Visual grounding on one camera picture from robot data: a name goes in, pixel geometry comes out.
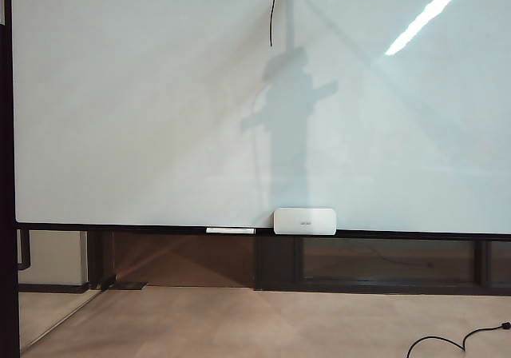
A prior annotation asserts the white glass whiteboard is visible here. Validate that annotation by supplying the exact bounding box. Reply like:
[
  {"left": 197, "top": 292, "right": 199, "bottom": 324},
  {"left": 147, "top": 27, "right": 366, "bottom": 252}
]
[{"left": 10, "top": 0, "right": 511, "bottom": 241}]

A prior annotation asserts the white whiteboard eraser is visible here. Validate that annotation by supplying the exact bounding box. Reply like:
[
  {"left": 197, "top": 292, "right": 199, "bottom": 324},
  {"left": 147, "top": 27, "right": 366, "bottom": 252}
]
[{"left": 272, "top": 207, "right": 337, "bottom": 237}]

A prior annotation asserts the white marker with black cap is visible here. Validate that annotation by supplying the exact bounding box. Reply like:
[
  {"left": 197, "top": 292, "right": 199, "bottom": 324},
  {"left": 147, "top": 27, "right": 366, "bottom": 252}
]
[{"left": 205, "top": 226, "right": 256, "bottom": 235}]

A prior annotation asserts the black framed glass partition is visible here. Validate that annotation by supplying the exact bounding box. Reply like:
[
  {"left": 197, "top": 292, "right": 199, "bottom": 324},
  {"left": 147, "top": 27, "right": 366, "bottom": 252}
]
[{"left": 253, "top": 234, "right": 511, "bottom": 295}]

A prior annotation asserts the black floor plate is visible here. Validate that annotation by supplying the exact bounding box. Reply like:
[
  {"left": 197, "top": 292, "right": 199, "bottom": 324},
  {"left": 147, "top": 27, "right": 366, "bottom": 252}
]
[{"left": 113, "top": 280, "right": 149, "bottom": 292}]

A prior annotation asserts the clear glass side partition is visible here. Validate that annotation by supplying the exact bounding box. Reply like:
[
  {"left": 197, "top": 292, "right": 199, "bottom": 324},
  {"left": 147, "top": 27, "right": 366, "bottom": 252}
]
[{"left": 16, "top": 229, "right": 101, "bottom": 353}]

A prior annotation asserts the black power cable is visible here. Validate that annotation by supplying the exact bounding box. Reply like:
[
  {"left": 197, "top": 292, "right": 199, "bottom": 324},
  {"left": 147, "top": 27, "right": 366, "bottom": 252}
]
[{"left": 406, "top": 321, "right": 511, "bottom": 358}]

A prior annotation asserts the black whiteboard stand frame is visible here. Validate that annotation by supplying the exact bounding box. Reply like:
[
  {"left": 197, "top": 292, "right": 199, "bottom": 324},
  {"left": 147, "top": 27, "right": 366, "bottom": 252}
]
[{"left": 0, "top": 0, "right": 20, "bottom": 358}]

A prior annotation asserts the black door handle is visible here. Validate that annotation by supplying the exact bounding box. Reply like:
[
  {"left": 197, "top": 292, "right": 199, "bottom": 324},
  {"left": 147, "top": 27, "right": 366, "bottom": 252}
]
[{"left": 15, "top": 229, "right": 31, "bottom": 273}]

